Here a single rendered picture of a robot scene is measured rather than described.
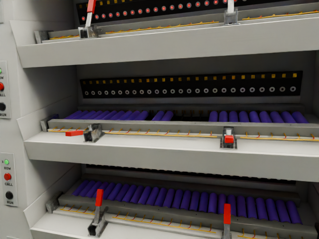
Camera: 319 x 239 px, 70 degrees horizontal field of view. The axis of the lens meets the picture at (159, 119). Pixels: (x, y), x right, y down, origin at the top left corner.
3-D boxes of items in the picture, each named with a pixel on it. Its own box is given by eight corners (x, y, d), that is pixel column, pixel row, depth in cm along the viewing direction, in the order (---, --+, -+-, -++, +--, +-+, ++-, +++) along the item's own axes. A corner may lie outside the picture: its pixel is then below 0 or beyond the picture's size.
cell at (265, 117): (267, 119, 48) (273, 131, 43) (258, 119, 49) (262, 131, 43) (268, 111, 48) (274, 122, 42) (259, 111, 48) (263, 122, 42)
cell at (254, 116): (257, 119, 49) (261, 131, 43) (248, 118, 49) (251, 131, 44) (258, 111, 48) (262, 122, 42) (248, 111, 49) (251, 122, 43)
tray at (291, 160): (354, 185, 34) (369, 126, 31) (28, 159, 51) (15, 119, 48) (310, 131, 52) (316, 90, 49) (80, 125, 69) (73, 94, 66)
